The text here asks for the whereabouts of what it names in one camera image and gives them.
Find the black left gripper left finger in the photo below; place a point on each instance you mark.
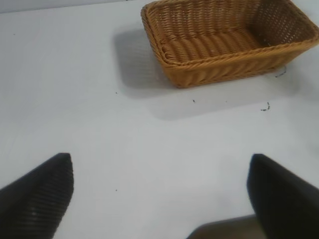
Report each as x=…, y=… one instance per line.
x=37, y=199

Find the brown woven wicker basket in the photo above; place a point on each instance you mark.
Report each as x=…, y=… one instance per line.
x=224, y=49

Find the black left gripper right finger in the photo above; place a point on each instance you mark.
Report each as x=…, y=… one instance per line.
x=281, y=196

